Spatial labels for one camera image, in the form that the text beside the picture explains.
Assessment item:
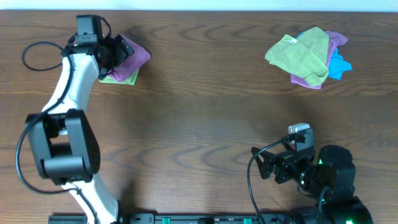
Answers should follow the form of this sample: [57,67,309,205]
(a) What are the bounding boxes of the pink microfiber cloth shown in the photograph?
[111,35,151,80]

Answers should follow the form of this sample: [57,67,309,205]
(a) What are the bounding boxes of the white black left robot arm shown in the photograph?
[16,34,150,223]

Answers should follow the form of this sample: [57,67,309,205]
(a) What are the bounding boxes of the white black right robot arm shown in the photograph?
[251,145,373,224]

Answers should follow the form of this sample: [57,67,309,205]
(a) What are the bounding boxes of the folded light green cloth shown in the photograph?
[99,69,139,85]

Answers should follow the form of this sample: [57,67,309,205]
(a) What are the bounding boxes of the olive green cloth on pile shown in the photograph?
[265,27,329,86]

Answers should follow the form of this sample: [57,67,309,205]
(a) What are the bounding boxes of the blue cloth in pile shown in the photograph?
[309,30,352,80]

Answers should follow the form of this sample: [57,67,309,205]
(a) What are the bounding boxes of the pink cloth in pile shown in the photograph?
[290,30,349,90]

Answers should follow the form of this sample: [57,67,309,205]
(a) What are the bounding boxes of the black left camera cable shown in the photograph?
[15,17,113,224]

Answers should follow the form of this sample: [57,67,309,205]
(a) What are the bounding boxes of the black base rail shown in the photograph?
[48,212,299,224]

